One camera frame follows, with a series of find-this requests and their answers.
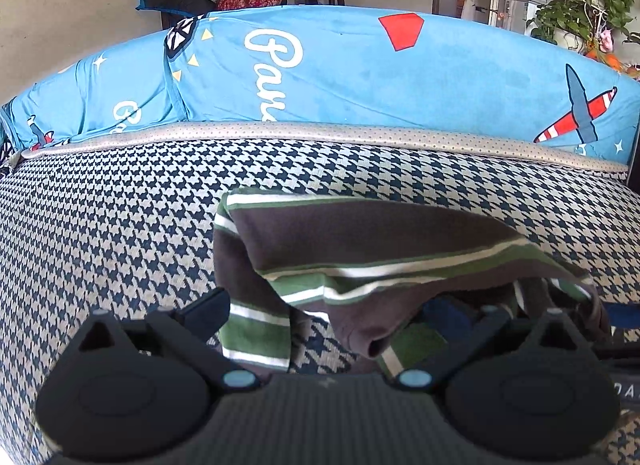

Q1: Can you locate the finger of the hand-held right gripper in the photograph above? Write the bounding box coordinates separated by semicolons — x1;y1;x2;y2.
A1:
597;304;640;363
611;370;640;413

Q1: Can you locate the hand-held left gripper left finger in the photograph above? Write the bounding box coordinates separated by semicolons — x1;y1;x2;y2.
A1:
65;288;262;392

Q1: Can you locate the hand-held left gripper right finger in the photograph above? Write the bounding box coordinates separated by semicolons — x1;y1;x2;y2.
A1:
397;297;597;392

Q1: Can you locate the green brown striped t-shirt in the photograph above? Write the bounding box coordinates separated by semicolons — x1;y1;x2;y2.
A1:
212;188;613;378

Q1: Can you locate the houndstooth sofa cover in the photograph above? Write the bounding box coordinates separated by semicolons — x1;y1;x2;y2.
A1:
0;137;640;465

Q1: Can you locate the orange toy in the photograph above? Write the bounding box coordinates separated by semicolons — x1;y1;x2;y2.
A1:
586;46;624;72

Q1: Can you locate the blue airplane print blanket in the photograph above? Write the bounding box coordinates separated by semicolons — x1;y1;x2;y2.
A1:
0;5;640;166

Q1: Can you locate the trailing green potted plant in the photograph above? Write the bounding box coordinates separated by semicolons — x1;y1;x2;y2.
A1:
524;0;637;54

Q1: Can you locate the white appliance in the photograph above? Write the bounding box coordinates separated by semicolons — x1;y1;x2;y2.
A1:
502;0;542;32

